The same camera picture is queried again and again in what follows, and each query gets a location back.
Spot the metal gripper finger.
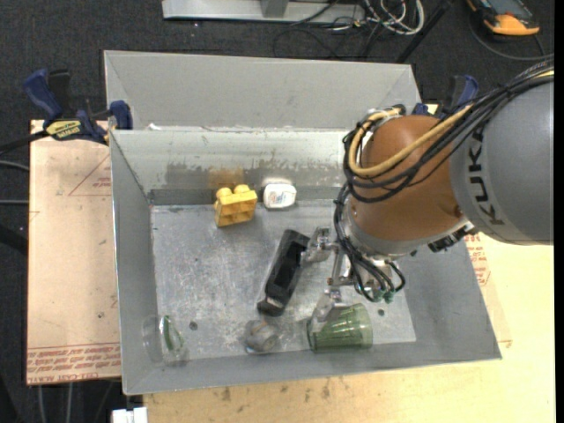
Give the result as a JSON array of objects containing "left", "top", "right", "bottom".
[
  {"left": 303, "top": 226, "right": 339, "bottom": 263},
  {"left": 313, "top": 286, "right": 344, "bottom": 324}
]

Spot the clear green plastic cup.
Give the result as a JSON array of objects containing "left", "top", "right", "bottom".
[{"left": 307, "top": 302, "right": 375, "bottom": 353}]

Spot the black hollow rectangular holder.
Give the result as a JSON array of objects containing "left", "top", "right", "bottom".
[{"left": 256, "top": 229, "right": 311, "bottom": 317}]

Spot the small white plastic container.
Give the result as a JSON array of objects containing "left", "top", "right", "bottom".
[{"left": 263, "top": 182, "right": 298, "bottom": 211}]

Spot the yellow toy building block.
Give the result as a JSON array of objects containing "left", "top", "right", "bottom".
[{"left": 213, "top": 184, "right": 259, "bottom": 228}]

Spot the grey metal bin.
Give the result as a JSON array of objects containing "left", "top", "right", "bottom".
[{"left": 103, "top": 49, "right": 503, "bottom": 396}]

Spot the clear glass with green stripe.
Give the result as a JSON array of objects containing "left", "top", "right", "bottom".
[{"left": 141, "top": 314, "right": 190, "bottom": 365}]

